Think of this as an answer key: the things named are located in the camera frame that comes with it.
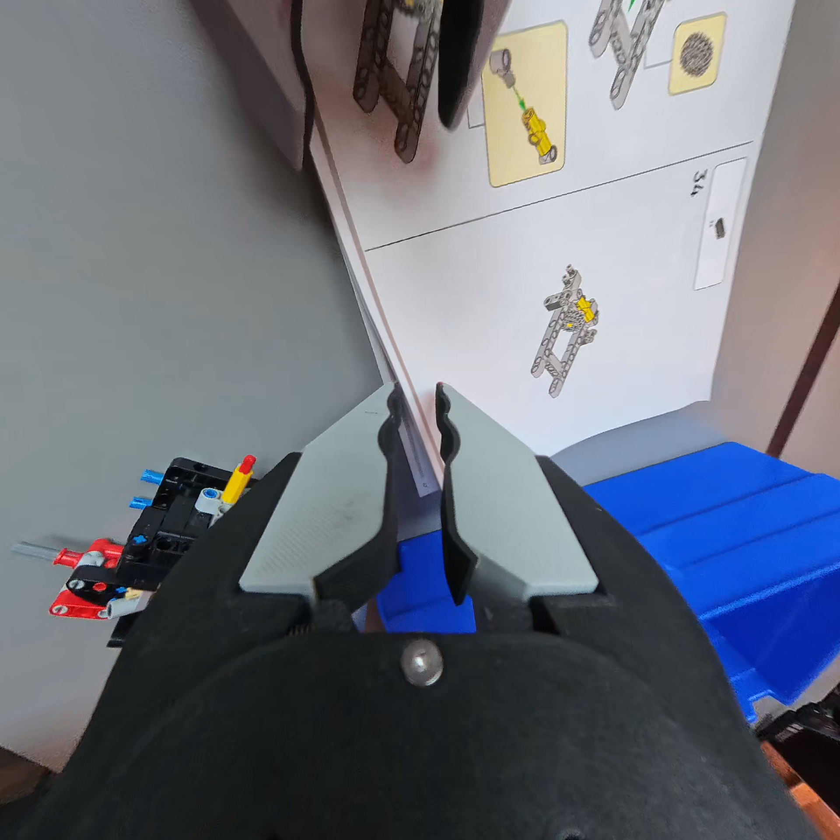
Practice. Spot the partly built lego model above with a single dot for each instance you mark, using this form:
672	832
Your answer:
164	525

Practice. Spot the lego instruction booklet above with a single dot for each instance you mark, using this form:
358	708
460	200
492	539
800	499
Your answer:
590	262

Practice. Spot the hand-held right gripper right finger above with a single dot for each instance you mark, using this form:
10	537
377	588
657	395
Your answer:
518	518

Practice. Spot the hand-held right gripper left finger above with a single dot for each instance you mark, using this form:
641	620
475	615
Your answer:
321	518

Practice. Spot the blue plastic storage bin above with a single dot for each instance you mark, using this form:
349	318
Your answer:
722	558

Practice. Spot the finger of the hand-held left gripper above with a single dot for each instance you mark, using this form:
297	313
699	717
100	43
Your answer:
262	52
466	52

